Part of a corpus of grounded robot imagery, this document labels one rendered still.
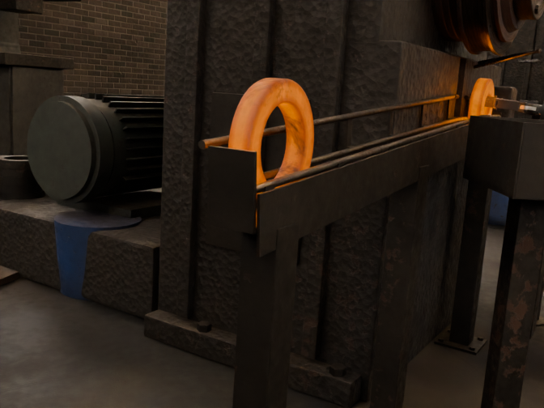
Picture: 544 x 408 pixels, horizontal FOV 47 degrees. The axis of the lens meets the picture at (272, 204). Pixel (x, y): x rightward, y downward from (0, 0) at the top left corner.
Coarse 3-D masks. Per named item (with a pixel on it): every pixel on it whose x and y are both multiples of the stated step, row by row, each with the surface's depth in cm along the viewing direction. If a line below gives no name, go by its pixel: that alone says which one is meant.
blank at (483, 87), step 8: (480, 80) 173; (488, 80) 172; (480, 88) 170; (488, 88) 173; (472, 96) 170; (480, 96) 169; (472, 104) 170; (480, 104) 169; (472, 112) 171; (480, 112) 170; (488, 112) 179
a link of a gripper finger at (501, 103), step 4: (500, 100) 170; (504, 100) 169; (508, 100) 168; (500, 104) 170; (504, 104) 169; (508, 104) 168; (512, 104) 167; (516, 104) 167; (520, 104) 166; (524, 104) 165; (528, 104) 164; (504, 108) 169; (508, 108) 168; (512, 108) 167; (516, 108) 167; (520, 108) 166; (524, 112) 165
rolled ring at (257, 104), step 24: (264, 96) 80; (288, 96) 86; (240, 120) 80; (264, 120) 81; (288, 120) 91; (312, 120) 93; (240, 144) 79; (288, 144) 93; (312, 144) 94; (288, 168) 92
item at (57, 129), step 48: (96, 96) 224; (144, 96) 244; (48, 144) 218; (96, 144) 208; (144, 144) 226; (48, 192) 222; (96, 192) 216; (144, 192) 259; (0, 240) 233; (48, 240) 218; (96, 240) 204; (144, 240) 197; (96, 288) 207; (144, 288) 195
